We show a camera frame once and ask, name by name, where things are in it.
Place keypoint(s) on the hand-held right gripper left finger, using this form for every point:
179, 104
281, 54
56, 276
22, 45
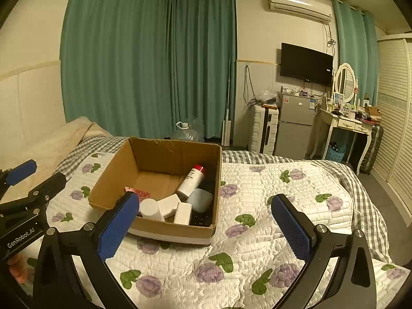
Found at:
117, 228

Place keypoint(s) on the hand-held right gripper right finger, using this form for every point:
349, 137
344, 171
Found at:
291, 228

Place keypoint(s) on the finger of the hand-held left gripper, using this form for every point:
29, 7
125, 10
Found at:
21, 169
48, 185

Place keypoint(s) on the small white bottle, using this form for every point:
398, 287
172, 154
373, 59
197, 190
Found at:
149, 209

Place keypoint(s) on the pink glitter case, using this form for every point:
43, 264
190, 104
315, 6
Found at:
143, 194

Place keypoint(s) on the white charger plug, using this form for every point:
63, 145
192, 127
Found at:
182, 214
169, 206

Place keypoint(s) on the brown cardboard box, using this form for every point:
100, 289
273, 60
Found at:
180, 231

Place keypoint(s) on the black device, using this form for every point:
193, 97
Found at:
202, 219

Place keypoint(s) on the light blue case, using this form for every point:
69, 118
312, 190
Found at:
199, 201

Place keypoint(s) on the white bottle with red cap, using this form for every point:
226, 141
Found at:
191, 182

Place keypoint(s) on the person's left hand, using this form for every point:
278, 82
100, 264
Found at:
17, 272

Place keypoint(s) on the white floral quilt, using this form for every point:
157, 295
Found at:
257, 247

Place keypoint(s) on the beige blanket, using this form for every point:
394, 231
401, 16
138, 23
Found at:
58, 141

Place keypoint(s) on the white padded headboard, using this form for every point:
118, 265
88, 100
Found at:
32, 103

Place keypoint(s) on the blue plastic basket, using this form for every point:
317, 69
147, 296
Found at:
336, 154

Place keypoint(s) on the grey fridge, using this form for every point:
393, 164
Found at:
296, 125

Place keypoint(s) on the white suitcase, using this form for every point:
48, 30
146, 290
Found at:
257, 128

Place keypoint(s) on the dark checked suitcase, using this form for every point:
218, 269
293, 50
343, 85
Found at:
373, 148

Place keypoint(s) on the white mop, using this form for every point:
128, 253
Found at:
227, 128

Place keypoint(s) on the white dressing table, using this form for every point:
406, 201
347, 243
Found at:
344, 122

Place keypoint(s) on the clear water jug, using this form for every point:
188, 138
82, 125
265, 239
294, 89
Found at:
188, 132

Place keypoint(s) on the clear plastic bag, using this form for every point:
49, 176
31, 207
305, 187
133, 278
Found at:
265, 96

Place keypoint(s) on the small brown box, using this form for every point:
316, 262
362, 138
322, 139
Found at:
372, 113

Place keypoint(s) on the white slatted wardrobe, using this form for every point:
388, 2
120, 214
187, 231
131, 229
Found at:
396, 119

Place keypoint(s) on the green curtain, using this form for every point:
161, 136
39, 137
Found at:
128, 54

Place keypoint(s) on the white oval mirror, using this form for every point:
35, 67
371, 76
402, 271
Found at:
346, 82

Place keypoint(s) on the light teal curtain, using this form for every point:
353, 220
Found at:
350, 38

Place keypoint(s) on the white air conditioner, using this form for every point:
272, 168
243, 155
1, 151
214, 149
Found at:
299, 4

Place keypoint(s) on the small picture frame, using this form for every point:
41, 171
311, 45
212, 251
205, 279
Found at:
338, 99

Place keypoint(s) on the black wall television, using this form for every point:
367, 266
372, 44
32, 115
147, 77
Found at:
305, 64

